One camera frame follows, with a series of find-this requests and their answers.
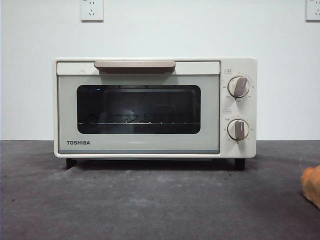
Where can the white wall socket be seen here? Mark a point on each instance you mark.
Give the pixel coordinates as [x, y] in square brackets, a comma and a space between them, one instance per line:
[313, 11]
[91, 11]

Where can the white Toshiba toaster oven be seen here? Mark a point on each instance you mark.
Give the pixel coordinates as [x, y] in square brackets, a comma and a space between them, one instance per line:
[240, 67]

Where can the cream oven knob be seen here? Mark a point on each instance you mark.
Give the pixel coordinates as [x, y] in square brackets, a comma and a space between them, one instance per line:
[238, 129]
[238, 87]

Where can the golden bread loaf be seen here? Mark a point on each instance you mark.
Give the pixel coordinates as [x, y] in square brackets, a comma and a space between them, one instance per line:
[312, 187]

